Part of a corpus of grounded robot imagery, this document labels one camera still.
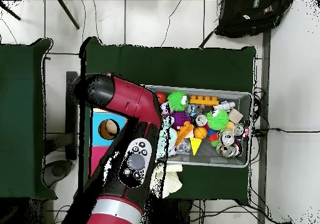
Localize cream knitted cloth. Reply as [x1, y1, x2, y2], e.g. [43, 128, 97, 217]
[149, 163, 184, 199]

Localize grey stand base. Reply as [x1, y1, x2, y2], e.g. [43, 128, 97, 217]
[43, 160, 73, 187]

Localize green cloth side table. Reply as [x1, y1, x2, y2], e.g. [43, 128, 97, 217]
[0, 38, 58, 200]

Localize black backpack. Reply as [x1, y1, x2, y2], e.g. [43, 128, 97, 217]
[214, 0, 294, 39]

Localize black floor cable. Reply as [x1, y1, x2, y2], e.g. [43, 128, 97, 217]
[252, 127, 320, 135]

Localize purple spiky ball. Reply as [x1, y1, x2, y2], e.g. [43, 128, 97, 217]
[171, 112, 192, 130]

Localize black rod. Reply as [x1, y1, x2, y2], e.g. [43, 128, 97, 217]
[0, 2, 21, 21]
[57, 0, 81, 30]

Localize mint green cloth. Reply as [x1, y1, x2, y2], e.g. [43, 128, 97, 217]
[156, 123, 179, 160]

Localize wooden box with three holes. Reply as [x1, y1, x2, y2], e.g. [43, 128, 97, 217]
[89, 108, 128, 177]

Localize silver wire mesh bin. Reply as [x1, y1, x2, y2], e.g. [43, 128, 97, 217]
[144, 84, 253, 168]

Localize green spiky ball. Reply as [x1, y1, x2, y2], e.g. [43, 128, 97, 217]
[166, 91, 189, 113]
[206, 108, 230, 131]

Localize black flat panel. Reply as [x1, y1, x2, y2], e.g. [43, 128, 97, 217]
[65, 71, 79, 161]

